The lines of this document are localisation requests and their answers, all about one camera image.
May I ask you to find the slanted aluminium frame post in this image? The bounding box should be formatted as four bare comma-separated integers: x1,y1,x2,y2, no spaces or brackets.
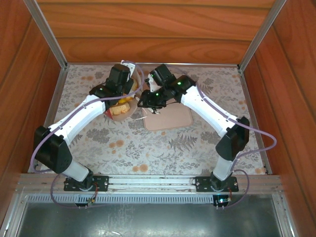
237,0,288,72
23,0,69,71

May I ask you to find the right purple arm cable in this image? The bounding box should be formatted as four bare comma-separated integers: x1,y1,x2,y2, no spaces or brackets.
167,65,277,209

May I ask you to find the small circuit board green light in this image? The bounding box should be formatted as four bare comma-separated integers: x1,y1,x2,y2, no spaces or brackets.
214,196,232,206

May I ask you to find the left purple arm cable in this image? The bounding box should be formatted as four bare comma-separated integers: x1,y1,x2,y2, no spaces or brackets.
31,60,145,210

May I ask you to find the long aluminium mounting rail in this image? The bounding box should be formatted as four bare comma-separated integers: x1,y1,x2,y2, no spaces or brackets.
15,173,283,195

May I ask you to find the grey slotted cable duct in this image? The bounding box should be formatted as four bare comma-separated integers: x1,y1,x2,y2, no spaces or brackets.
26,194,215,205

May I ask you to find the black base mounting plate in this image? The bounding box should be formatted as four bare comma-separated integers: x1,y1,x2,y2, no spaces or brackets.
63,174,110,193
195,175,239,193

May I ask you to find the floral tablecloth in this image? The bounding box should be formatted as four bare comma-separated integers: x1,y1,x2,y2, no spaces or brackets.
29,64,269,175

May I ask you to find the red and white paper bag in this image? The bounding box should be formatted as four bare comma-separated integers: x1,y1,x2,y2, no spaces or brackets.
103,70,149,122

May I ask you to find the beige plastic tray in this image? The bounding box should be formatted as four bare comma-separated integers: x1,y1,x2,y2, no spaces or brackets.
142,101,194,131

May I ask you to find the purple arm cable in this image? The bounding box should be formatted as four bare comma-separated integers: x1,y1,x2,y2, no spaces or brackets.
167,65,277,209
31,60,145,210

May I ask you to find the grey metal sheet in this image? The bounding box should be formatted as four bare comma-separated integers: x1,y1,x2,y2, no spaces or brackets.
14,197,284,237

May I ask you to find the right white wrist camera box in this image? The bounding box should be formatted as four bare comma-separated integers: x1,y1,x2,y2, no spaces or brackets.
146,75,160,92

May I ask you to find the aluminium frame profile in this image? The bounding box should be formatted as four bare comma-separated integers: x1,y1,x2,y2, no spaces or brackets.
0,192,29,237
271,192,298,237

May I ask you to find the aluminium table edge strip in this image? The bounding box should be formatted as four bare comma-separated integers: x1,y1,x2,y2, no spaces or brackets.
237,69,274,175

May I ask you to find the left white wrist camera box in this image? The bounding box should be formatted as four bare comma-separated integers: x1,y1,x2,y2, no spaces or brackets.
120,61,136,73

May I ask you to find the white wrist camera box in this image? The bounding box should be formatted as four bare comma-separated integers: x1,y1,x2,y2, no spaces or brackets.
120,61,136,73
146,75,160,92

